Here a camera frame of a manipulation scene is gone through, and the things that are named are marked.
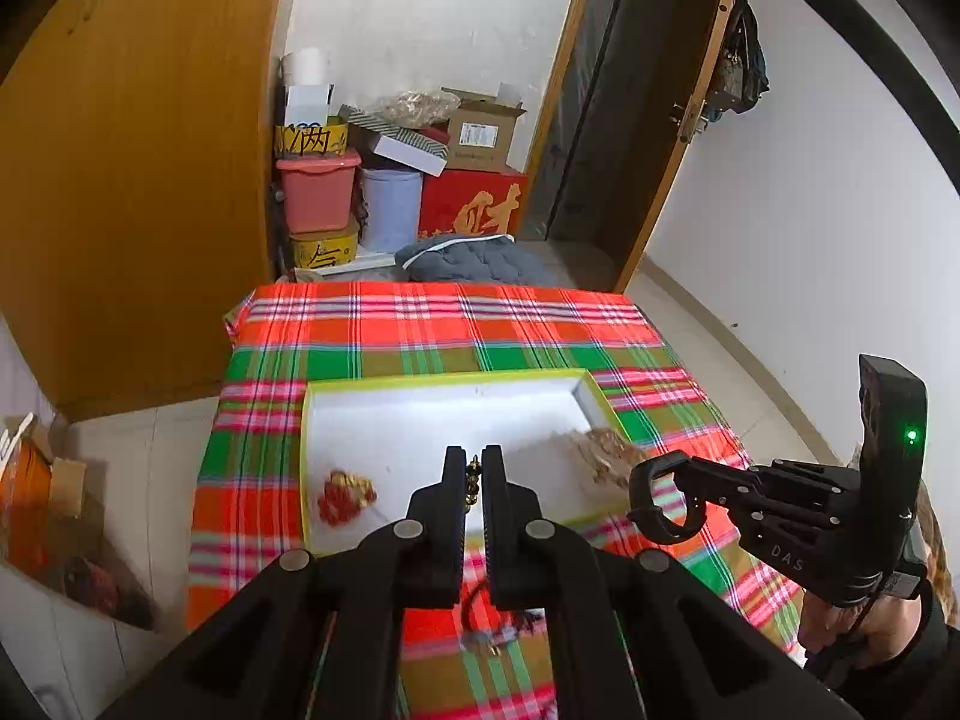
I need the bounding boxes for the beige gold hair claw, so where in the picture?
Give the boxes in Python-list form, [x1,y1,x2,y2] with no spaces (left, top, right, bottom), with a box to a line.
[566,427,651,491]

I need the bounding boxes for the red bead bracelet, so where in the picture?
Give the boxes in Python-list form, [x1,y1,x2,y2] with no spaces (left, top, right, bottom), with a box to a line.
[316,468,379,529]

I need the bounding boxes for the black hair tie pink charm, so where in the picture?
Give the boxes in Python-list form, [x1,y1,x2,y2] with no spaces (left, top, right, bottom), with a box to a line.
[459,578,544,656]

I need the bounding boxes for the person's right hand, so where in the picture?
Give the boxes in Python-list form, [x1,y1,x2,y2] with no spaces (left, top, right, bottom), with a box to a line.
[799,592,867,656]

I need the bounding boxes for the plaid red green tablecloth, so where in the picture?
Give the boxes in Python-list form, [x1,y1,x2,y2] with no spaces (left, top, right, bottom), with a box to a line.
[184,281,802,718]

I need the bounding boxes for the white tray yellow rim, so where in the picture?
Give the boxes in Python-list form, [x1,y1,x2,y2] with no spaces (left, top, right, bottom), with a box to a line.
[299,369,626,556]

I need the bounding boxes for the grey quilted cushion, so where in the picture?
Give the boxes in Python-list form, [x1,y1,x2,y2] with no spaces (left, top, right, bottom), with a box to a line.
[394,232,558,286]

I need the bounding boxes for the orange cardboard box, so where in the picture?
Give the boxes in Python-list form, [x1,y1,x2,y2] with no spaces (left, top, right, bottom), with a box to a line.
[2,413,86,583]

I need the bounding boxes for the red box gold character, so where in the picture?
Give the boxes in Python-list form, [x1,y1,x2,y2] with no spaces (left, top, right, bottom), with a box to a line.
[418,169,527,239]

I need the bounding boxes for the yellow round tin lower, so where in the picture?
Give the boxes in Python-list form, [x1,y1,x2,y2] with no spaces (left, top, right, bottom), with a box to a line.
[290,215,359,270]

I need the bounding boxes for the yellow round tin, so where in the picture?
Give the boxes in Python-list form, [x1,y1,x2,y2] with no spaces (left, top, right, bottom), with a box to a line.
[274,119,348,160]
[290,215,359,270]

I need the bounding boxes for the hanging dark clothes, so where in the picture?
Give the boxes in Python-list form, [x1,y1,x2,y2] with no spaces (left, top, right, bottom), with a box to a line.
[703,0,770,124]

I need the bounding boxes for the brown cardboard box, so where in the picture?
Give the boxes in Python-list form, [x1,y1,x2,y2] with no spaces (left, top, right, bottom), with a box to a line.
[446,88,526,172]

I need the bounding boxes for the light blue bucket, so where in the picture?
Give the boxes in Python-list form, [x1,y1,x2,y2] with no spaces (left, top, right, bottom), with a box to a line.
[359,169,423,254]

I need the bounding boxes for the striped white flat box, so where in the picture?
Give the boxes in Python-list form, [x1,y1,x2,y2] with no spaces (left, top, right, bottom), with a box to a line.
[338,104,449,177]

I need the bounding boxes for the pink plastic bin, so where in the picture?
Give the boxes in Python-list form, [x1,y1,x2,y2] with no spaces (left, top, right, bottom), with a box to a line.
[275,148,361,234]

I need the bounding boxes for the clear bag of snacks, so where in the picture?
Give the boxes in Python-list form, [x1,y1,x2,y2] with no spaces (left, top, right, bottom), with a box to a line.
[371,88,460,130]

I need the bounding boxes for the dark wooden door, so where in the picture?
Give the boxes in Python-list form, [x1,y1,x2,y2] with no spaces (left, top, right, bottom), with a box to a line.
[517,0,736,293]

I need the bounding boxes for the yellow round tin upper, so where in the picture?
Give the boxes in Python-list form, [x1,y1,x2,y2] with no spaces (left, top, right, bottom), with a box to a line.
[274,119,348,160]

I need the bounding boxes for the white small open box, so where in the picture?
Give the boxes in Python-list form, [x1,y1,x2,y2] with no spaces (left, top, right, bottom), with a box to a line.
[283,85,334,127]

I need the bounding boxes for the wooden wardrobe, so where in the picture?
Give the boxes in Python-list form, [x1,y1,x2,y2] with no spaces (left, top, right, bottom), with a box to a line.
[2,0,291,421]

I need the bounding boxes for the white paper roll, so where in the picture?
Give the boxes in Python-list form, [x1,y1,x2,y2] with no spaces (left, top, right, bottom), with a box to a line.
[283,46,329,86]

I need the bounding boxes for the black thick cable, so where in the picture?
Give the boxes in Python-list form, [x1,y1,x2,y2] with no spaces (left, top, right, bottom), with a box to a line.
[737,0,960,197]

